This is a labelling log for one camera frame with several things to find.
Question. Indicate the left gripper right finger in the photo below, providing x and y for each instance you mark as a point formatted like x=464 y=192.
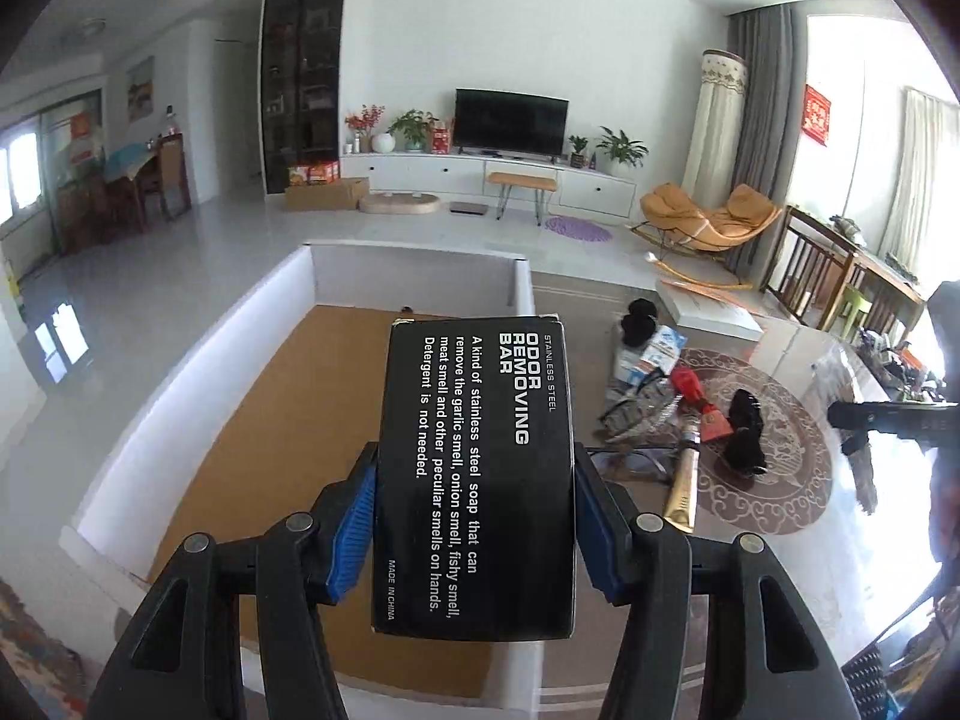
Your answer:
x=765 y=655

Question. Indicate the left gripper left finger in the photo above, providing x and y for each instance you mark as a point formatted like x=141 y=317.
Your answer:
x=179 y=655

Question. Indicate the gold tube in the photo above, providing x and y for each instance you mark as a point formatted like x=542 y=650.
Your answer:
x=681 y=507

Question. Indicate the black fabric item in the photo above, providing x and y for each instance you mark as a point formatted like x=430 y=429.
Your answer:
x=743 y=452

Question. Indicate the red pouch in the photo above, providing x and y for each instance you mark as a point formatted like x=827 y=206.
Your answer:
x=713 y=424

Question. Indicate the blue white packaged box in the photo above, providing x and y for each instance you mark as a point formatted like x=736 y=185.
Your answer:
x=660 y=353

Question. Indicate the black fluffy hair accessory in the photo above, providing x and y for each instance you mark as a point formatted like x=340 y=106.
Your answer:
x=639 y=323

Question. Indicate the black odor removing bar box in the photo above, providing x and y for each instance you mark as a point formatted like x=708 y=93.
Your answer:
x=473 y=534

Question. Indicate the wooden chair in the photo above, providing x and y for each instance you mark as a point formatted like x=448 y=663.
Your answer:
x=810 y=265

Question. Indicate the white flat box lid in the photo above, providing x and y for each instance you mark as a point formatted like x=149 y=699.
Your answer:
x=694 y=309

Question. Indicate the white cardboard box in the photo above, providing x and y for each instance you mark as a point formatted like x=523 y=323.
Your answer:
x=272 y=405

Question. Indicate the orange rocking lounge chair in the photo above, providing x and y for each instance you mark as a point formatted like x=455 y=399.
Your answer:
x=673 y=221

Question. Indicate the potted green plant right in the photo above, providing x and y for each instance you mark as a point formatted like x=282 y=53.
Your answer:
x=622 y=152

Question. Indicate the potted green plant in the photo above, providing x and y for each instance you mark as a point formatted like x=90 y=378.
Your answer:
x=414 y=130
x=622 y=152

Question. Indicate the grey curtain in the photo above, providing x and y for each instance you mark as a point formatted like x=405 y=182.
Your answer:
x=773 y=43

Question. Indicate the purple round floor mat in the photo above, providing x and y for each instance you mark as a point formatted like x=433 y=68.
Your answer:
x=578 y=230

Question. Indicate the white tv cabinet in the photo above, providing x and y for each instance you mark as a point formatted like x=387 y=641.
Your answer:
x=580 y=192

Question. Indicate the dining table with chairs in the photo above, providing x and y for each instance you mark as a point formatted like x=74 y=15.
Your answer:
x=106 y=200

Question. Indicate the small wooden bench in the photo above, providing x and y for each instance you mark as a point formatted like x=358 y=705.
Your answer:
x=506 y=182

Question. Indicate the brown cardboard box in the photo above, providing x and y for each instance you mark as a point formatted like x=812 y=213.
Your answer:
x=339 y=195

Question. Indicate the oval beige cat scratcher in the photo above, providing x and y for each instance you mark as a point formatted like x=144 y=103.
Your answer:
x=388 y=203

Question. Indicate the black flat screen television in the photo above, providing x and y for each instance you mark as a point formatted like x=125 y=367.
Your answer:
x=509 y=122

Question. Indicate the red flower vase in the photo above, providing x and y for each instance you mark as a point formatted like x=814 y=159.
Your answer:
x=362 y=125

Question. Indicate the potted green plant left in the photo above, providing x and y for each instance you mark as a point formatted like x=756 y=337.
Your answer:
x=414 y=130

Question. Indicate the tall black display cabinet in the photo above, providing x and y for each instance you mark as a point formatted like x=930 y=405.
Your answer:
x=300 y=43

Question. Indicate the red wall hanging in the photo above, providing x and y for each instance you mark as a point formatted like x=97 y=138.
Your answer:
x=816 y=111

